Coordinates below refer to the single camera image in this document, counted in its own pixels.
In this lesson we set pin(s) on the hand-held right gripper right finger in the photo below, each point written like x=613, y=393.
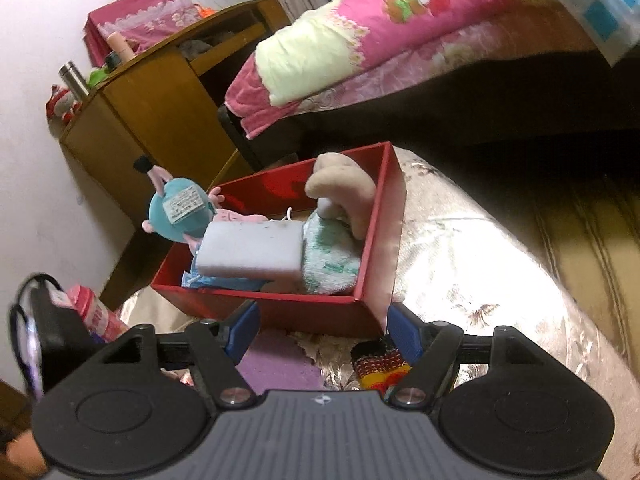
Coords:
x=405, y=332

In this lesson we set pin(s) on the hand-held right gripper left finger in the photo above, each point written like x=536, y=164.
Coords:
x=245, y=330

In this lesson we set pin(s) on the striped knitted sock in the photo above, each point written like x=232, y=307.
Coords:
x=375, y=367

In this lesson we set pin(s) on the purple cloth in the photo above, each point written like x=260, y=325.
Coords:
x=280, y=365

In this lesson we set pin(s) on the blue cloth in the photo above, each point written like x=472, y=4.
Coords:
x=220, y=282

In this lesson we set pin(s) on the red cardboard box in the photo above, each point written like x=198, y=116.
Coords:
x=300, y=312

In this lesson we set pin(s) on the white sponge block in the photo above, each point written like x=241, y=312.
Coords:
x=250, y=250

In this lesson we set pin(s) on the green white fluffy towel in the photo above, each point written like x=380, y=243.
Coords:
x=330, y=260

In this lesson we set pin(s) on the teal dress plush doll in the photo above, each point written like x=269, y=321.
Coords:
x=170, y=225

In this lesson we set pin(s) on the beige plush toy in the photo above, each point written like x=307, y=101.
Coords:
x=340, y=180

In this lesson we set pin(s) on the person's left hand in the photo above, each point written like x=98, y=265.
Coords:
x=25, y=455

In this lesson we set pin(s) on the clear jar with pink lid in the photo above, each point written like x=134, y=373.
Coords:
x=97, y=315

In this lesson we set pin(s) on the red plush toy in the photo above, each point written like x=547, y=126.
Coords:
x=62, y=105

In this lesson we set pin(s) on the wooden cabinet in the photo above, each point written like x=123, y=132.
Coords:
x=140, y=110

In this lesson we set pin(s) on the steel thermos bottle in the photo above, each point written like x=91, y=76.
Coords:
x=75, y=80

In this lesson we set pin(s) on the green toy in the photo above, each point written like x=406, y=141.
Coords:
x=100, y=76

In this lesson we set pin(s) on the pink cylinder cup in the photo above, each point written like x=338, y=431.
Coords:
x=121, y=46

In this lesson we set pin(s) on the grey cloth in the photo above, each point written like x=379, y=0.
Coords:
x=200, y=45

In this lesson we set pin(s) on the pink cartoon quilt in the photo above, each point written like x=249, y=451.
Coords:
x=400, y=20

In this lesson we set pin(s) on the pink cloth covered box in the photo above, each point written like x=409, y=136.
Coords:
x=150, y=20

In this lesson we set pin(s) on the white blue patterned blanket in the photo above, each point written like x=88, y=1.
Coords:
x=590, y=5

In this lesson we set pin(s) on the dark bed frame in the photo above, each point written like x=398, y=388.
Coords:
x=450, y=120

